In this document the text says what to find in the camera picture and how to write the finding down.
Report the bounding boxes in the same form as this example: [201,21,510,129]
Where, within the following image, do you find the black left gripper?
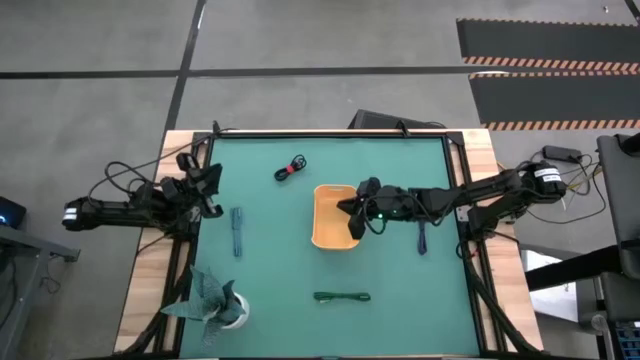
[159,163,225,224]

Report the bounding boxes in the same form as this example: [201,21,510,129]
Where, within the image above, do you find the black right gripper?
[336,183,419,241]

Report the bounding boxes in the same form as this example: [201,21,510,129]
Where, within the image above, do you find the black cable with red tie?
[273,153,308,182]

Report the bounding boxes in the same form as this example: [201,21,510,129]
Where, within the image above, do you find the orange plastic bin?
[310,183,361,250]

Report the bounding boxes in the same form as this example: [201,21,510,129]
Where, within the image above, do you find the black flat box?
[348,108,446,132]

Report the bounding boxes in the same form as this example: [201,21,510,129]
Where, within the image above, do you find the green table mat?
[178,137,481,359]

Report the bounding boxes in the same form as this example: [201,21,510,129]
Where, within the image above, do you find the artificial teal leafy plant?
[159,264,247,351]

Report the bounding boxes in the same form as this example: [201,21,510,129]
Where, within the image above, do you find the white plant pot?
[219,292,250,330]

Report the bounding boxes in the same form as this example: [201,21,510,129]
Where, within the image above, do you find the grey metal desk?
[0,224,81,360]

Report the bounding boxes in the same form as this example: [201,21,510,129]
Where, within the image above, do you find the black device with blue light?
[0,196,27,230]

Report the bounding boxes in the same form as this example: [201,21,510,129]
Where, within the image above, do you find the black power adapter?
[542,144,584,164]

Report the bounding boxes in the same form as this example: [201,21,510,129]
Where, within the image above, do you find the black hazard-striped floor mat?
[468,70,640,131]
[455,18,640,69]

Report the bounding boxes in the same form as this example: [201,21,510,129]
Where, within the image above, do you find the control pad with buttons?
[612,322,640,360]

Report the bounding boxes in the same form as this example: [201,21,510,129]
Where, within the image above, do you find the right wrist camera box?
[355,176,382,199]

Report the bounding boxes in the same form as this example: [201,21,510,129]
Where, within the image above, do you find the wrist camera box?
[175,152,200,174]
[355,176,382,199]

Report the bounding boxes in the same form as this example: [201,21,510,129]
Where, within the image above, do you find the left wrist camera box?
[175,152,200,174]

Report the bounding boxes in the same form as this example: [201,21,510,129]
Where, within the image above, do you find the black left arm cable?
[88,127,236,201]

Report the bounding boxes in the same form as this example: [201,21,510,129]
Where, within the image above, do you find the black aluminium table frame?
[119,130,539,360]

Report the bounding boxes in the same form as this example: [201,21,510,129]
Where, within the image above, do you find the yellow floor cable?
[564,168,602,195]

